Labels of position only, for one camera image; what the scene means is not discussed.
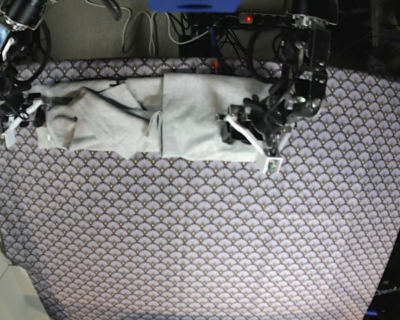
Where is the black OpenArm box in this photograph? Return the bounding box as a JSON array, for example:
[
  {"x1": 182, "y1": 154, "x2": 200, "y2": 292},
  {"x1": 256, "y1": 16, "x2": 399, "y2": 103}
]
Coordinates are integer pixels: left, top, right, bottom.
[{"x1": 363, "y1": 230, "x2": 400, "y2": 319}]

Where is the fan-patterned grey tablecloth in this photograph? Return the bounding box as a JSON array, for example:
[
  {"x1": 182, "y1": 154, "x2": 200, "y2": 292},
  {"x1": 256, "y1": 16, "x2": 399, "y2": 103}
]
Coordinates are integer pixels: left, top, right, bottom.
[{"x1": 0, "y1": 68, "x2": 400, "y2": 319}]

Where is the red table clamp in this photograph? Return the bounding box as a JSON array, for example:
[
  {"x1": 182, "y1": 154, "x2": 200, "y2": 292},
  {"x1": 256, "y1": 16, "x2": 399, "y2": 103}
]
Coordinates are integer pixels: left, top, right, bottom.
[{"x1": 213, "y1": 59, "x2": 225, "y2": 75}]

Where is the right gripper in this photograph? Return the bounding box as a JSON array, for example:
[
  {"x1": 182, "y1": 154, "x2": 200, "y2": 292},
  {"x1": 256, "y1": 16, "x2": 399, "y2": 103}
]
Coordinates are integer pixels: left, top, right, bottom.
[{"x1": 0, "y1": 93, "x2": 47, "y2": 133}]

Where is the black power strip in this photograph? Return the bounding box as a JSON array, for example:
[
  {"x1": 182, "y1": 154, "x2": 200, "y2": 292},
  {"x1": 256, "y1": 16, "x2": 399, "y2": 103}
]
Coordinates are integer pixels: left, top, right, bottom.
[{"x1": 236, "y1": 12, "x2": 291, "y2": 25}]

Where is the white cable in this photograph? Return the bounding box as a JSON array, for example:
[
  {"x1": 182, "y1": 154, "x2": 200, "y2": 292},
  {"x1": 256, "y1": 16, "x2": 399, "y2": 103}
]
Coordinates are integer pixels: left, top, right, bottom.
[{"x1": 121, "y1": 9, "x2": 210, "y2": 56}]

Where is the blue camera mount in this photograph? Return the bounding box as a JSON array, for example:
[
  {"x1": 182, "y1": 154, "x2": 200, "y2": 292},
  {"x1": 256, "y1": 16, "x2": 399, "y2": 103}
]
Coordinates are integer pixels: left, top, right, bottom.
[{"x1": 148, "y1": 0, "x2": 241, "y2": 13}]

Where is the light grey T-shirt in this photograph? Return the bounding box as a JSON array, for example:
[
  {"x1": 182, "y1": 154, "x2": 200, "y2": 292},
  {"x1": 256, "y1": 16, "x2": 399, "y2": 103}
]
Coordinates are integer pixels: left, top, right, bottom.
[{"x1": 33, "y1": 73, "x2": 269, "y2": 162}]

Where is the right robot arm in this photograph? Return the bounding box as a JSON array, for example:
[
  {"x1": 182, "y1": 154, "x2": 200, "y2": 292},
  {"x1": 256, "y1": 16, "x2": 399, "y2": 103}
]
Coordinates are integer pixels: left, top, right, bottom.
[{"x1": 0, "y1": 1, "x2": 55, "y2": 134}]

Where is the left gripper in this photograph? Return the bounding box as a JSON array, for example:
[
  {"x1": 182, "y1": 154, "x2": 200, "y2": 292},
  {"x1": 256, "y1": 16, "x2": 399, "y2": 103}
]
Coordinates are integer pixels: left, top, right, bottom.
[{"x1": 216, "y1": 95, "x2": 297, "y2": 152}]

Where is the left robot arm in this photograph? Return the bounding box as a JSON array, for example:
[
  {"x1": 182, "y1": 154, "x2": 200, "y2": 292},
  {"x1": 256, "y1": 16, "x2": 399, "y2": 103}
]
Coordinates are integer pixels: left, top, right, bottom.
[{"x1": 217, "y1": 1, "x2": 339, "y2": 157}]

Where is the beige plastic bin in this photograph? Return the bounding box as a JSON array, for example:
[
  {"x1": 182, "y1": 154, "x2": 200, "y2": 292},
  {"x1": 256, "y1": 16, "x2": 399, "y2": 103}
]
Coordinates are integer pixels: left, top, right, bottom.
[{"x1": 0, "y1": 243, "x2": 49, "y2": 319}]

